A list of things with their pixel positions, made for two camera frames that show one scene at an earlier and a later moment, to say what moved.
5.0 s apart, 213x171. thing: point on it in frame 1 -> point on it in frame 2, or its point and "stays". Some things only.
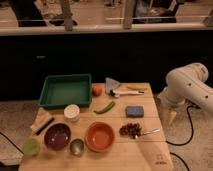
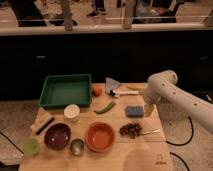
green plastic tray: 62,90 stays
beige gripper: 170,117 -> 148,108
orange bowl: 100,137 stays
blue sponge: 132,111 stays
